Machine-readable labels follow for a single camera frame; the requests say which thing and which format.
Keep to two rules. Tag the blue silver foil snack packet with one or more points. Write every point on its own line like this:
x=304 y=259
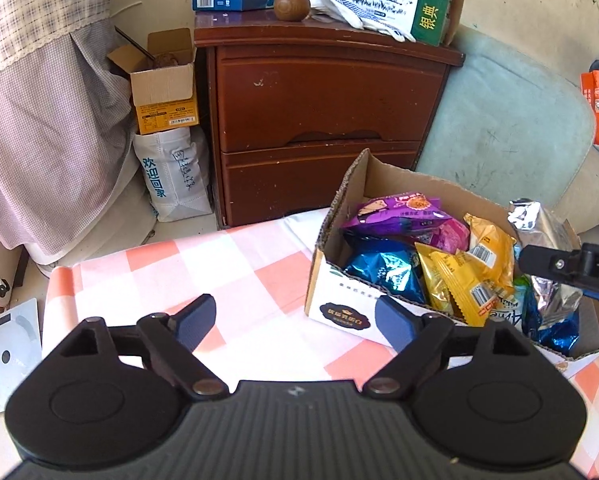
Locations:
x=549 y=230

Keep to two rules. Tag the pale green cushion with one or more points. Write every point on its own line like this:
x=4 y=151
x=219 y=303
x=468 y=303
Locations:
x=504 y=125

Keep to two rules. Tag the pale blue snack packet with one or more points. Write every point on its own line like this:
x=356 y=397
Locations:
x=514 y=310

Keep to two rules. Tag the white work gloves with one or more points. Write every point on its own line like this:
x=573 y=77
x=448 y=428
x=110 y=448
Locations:
x=349 y=10

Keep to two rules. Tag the pink checkered tablecloth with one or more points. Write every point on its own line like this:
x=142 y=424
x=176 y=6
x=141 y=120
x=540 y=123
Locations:
x=259 y=280

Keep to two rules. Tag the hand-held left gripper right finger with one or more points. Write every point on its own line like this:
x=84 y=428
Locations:
x=397 y=320

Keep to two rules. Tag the brown wooden nightstand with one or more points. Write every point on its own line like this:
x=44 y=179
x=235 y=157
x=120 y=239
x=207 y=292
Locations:
x=319 y=100

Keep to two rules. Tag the magenta snack packet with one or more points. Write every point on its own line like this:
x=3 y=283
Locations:
x=452 y=235

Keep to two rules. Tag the plaid fabric cover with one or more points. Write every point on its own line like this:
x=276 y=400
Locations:
x=54 y=135

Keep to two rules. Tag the open cardboard box yellow label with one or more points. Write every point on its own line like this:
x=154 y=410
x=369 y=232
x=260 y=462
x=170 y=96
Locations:
x=164 y=90

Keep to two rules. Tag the white round fan base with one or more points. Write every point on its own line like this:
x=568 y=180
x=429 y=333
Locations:
x=49 y=262

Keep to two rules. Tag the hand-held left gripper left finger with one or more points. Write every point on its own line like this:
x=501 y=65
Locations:
x=197 y=320

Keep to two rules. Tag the white bathroom scale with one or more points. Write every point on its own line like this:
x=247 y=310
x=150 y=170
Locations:
x=9 y=355

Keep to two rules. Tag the large yellow snack bag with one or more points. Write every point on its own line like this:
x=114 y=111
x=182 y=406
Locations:
x=489 y=240

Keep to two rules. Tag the white printed cardboard box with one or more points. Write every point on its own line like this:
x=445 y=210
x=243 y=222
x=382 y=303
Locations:
x=339 y=305

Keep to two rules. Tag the purple cartoon snack bag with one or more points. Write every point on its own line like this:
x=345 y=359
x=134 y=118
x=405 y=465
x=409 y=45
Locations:
x=394 y=215

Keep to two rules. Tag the white woven bag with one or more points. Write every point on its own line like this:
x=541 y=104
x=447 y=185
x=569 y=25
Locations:
x=174 y=175

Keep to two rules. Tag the yellow snack packet red strip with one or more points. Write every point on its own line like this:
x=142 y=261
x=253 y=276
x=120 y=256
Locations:
x=462 y=280

